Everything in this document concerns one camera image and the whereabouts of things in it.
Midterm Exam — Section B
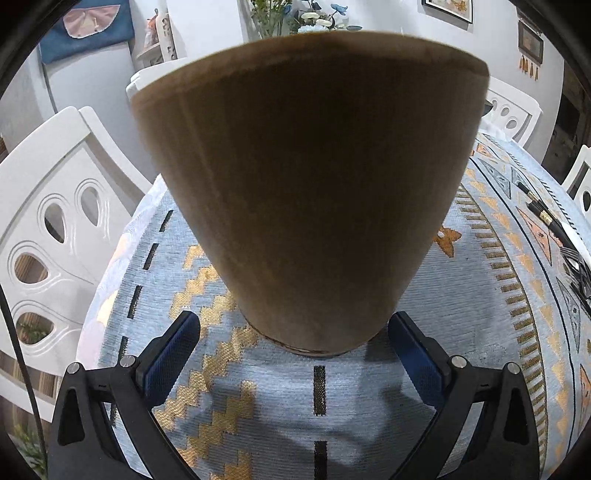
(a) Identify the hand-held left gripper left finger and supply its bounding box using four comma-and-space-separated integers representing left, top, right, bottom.
48, 310, 201, 480

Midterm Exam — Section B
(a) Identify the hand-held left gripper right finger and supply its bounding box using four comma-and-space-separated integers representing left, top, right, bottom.
388, 310, 541, 480

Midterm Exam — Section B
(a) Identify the black chopstick with gold band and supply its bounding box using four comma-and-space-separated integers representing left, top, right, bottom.
526, 198, 589, 266
516, 181, 583, 257

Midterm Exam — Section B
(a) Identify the wooden utensil holder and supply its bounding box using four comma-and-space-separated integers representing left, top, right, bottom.
130, 28, 490, 356

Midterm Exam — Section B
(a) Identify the light blue patterned tablecloth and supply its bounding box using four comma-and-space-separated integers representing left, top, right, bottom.
76, 131, 591, 480

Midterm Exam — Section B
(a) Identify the plant with red flowers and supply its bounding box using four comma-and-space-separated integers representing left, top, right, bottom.
18, 323, 51, 344

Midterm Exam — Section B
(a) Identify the green leafy plant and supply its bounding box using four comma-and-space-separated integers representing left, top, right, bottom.
13, 425, 48, 477

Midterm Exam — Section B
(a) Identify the white carved dining chair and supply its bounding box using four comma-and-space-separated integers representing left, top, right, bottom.
126, 65, 181, 100
480, 76, 543, 146
561, 144, 591, 213
0, 106, 155, 423

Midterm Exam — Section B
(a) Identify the dark wooden cabinet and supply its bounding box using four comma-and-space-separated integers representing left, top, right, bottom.
542, 60, 591, 185

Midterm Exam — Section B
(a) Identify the white refrigerator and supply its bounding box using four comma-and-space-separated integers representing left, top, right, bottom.
9, 28, 155, 185

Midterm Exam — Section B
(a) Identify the white carved corner shelf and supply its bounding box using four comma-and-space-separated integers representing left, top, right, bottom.
136, 9, 178, 70

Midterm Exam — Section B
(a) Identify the blue refrigerator cover cloth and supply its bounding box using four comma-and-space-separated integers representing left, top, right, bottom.
39, 0, 136, 64

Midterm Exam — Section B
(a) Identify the white vase with blue flowers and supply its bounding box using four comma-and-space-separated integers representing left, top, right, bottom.
286, 0, 363, 34

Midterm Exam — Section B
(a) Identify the black cable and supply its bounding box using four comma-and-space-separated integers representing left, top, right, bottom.
0, 277, 48, 476

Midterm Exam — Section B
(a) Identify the small framed tasselled wall hanging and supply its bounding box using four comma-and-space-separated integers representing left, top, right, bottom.
516, 14, 546, 81

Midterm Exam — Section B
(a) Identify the large framed wall picture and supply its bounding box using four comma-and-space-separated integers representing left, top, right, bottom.
421, 0, 474, 24

